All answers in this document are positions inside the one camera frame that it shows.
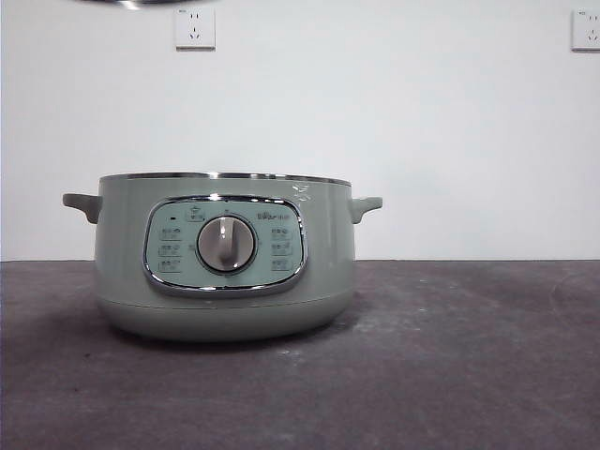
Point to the sage green electric cooking pot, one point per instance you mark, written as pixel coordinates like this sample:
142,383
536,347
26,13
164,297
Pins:
126,244

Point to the white wall power socket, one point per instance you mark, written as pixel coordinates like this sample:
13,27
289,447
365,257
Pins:
587,31
196,29

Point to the glass lid with green knob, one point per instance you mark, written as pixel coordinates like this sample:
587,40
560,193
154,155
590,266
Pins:
140,3

